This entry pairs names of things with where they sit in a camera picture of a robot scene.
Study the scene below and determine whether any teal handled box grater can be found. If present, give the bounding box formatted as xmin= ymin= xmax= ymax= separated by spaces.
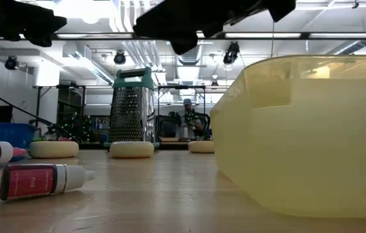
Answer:
xmin=103 ymin=66 xmax=160 ymax=151

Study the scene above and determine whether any person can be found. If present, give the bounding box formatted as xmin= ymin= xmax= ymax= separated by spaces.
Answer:
xmin=175 ymin=98 xmax=203 ymax=140

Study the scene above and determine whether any black monitor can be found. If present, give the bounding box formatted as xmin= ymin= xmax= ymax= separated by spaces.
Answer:
xmin=0 ymin=105 xmax=14 ymax=123

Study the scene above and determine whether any blue plastic basket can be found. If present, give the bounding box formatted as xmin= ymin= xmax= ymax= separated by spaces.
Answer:
xmin=0 ymin=121 xmax=37 ymax=150

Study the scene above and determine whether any cream round pad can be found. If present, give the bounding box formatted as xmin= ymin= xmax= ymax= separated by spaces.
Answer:
xmin=28 ymin=140 xmax=80 ymax=159

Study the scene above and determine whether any thin hanging wire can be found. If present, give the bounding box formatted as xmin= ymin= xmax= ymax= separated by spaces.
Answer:
xmin=270 ymin=21 xmax=275 ymax=60

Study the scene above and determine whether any black ceiling spotlight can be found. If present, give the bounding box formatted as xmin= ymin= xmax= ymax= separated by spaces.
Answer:
xmin=4 ymin=55 xmax=19 ymax=71
xmin=113 ymin=50 xmax=127 ymax=65
xmin=222 ymin=41 xmax=241 ymax=65

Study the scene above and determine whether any black aluminium frame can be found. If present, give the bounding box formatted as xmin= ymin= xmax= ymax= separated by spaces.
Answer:
xmin=0 ymin=31 xmax=366 ymax=150

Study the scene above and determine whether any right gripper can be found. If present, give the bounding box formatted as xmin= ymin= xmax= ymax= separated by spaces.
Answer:
xmin=133 ymin=0 xmax=270 ymax=56

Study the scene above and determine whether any silver ventilation duct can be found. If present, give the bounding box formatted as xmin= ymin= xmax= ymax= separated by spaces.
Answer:
xmin=176 ymin=45 xmax=203 ymax=65

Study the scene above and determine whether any small pink colouring bottle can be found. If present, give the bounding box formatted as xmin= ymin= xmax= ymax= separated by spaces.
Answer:
xmin=0 ymin=162 xmax=96 ymax=202

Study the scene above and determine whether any yellow plastic container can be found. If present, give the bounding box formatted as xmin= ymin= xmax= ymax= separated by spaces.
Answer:
xmin=209 ymin=54 xmax=366 ymax=219

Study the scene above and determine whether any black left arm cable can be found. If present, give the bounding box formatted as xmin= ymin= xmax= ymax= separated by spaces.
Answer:
xmin=0 ymin=83 xmax=76 ymax=140

